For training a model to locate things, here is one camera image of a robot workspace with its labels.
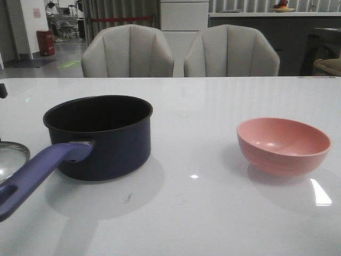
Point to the fruit plate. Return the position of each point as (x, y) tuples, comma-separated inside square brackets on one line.
[(281, 7)]

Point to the red trash bin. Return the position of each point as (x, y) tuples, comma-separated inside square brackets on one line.
[(45, 42)]

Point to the dark blue saucepan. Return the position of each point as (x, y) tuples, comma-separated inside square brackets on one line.
[(92, 139)]

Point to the white cabinet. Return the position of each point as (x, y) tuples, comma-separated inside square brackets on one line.
[(180, 21)]

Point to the right grey chair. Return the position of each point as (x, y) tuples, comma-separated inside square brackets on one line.
[(230, 51)]

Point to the left grey chair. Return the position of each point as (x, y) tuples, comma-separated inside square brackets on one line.
[(128, 51)]

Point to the glass lid with blue knob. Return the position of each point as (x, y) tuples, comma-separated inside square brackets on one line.
[(13, 156)]

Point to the grey chair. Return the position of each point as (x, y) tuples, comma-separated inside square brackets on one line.
[(128, 51), (230, 51)]

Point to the pink bowl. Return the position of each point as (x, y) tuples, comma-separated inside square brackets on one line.
[(282, 147)]

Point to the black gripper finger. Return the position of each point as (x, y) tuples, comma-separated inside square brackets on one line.
[(3, 91)]

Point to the beige sofa cushion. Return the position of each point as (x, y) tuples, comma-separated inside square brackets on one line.
[(329, 66)]

